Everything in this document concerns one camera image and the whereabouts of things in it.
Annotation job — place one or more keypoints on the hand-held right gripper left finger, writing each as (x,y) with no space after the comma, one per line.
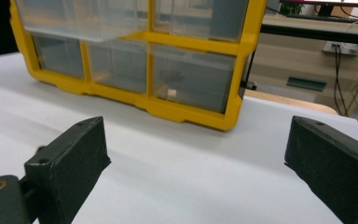
(65,174)

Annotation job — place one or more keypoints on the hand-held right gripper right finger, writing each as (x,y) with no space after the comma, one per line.
(335,168)

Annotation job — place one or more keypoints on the clear plastic drawer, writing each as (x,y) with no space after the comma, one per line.
(84,21)

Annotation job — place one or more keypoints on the yellow black drawer organizer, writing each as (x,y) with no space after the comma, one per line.
(195,46)

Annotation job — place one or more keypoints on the white power strip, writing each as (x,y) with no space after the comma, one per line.
(343,48)

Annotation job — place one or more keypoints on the small pale block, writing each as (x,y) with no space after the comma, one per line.
(172,92)

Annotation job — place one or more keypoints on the black keyboard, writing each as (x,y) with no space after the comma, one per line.
(323,18)

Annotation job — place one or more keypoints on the beige desk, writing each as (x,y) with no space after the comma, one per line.
(292,21)

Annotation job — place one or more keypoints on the set of clear organizer drawers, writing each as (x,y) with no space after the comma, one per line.
(195,77)

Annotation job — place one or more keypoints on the green plant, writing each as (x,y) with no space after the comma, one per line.
(290,8)

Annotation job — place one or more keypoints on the dark wall vent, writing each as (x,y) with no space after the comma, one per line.
(306,83)

